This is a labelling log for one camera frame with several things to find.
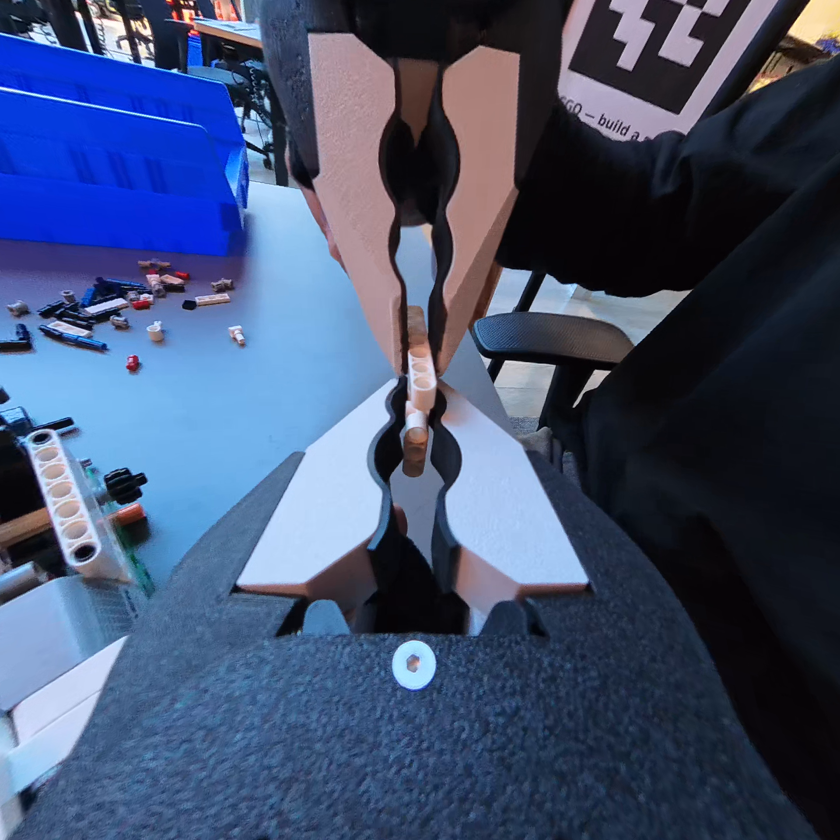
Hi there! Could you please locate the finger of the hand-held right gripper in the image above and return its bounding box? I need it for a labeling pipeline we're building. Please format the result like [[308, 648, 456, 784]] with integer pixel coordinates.
[[307, 31, 413, 376], [428, 45, 522, 376]]

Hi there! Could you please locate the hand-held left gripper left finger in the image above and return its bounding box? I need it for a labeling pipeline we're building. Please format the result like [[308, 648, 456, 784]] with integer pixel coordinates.
[[235, 377, 403, 634]]

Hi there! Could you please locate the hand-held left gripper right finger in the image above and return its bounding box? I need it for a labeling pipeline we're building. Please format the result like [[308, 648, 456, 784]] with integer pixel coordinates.
[[430, 382, 592, 636]]

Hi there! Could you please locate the pile of small lego pieces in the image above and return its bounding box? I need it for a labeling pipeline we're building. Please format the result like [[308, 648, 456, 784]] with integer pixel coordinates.
[[5, 258, 248, 376]]

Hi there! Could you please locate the lego truck model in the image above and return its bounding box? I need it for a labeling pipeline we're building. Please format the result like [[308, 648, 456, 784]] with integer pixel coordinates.
[[0, 386, 156, 811]]

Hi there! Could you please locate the person's right hand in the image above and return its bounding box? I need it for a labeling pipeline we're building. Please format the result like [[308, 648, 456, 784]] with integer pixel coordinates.
[[303, 180, 349, 273]]

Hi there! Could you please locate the framed marker sign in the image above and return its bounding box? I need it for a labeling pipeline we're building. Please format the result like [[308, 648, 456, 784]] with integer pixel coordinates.
[[556, 0, 811, 144]]

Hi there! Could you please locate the background desk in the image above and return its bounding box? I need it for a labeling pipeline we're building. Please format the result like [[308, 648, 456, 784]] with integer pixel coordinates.
[[192, 17, 265, 51]]

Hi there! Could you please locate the black mesh office chair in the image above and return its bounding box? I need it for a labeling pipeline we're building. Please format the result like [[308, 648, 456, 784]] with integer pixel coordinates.
[[470, 269, 636, 434]]

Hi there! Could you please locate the blue plastic bin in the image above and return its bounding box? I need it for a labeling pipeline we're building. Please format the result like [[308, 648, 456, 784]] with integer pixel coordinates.
[[0, 85, 252, 258], [0, 31, 247, 158]]

